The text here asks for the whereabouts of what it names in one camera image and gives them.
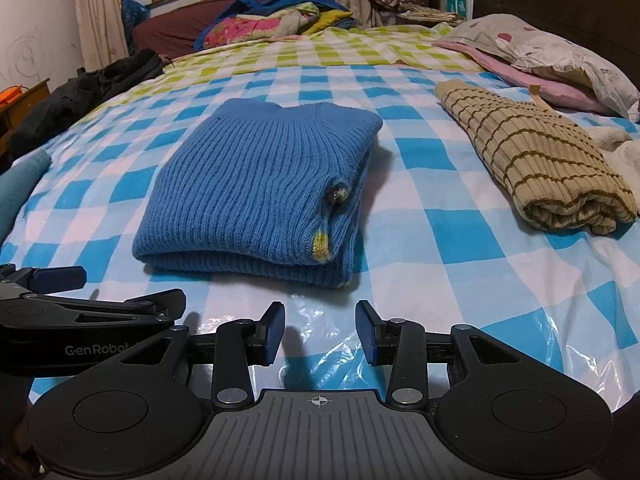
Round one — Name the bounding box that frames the teal fleece cloth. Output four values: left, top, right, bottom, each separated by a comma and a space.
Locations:
0, 152, 53, 247

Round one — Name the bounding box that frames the black jacket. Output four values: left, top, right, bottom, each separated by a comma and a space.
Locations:
7, 49, 164, 162

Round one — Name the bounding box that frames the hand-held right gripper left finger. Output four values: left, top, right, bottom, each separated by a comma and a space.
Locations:
121, 301, 288, 409

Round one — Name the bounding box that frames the wooden cabinet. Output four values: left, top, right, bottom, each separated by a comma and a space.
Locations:
0, 78, 51, 157

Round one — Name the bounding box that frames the pink floral quilt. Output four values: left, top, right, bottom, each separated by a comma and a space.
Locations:
202, 12, 302, 49

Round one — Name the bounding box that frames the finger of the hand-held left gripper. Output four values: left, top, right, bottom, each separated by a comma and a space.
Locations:
0, 265, 87, 296
0, 288, 187, 330

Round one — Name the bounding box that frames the blue striped knit sweater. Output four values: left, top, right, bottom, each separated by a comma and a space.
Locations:
132, 99, 384, 291

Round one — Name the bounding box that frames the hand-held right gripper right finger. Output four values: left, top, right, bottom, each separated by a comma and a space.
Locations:
353, 300, 519, 409

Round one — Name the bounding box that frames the maroon sofa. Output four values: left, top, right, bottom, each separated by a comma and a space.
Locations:
131, 0, 337, 59

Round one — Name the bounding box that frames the beige striped folded sweater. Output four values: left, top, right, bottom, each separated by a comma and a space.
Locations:
434, 80, 637, 235

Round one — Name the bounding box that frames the dotted pillow in plastic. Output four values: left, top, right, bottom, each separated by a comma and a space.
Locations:
452, 14, 640, 122

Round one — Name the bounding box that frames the blue bag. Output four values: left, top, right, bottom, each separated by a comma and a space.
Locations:
121, 0, 151, 56

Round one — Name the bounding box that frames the yellow cloth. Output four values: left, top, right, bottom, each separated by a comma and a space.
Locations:
310, 9, 357, 36

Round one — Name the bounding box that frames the pink pillow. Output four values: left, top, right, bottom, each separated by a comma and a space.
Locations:
432, 40, 614, 114

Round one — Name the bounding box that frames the white fluffy cloth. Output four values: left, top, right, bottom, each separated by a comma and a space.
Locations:
585, 127, 640, 212

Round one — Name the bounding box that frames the green checkered bed sheet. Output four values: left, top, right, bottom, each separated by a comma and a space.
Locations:
115, 24, 497, 107

